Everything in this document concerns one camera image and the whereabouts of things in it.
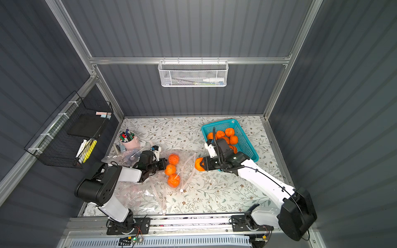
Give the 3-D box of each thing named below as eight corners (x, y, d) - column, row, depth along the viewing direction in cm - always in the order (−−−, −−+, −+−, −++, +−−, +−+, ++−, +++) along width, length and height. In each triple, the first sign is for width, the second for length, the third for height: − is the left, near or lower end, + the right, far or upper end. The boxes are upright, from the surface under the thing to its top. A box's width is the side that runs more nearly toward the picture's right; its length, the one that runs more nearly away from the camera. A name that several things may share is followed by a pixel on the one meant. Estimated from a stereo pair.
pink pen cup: (125, 151, 104) (116, 138, 92) (133, 142, 108) (125, 128, 97) (135, 155, 102) (127, 142, 90) (143, 145, 106) (136, 132, 95)
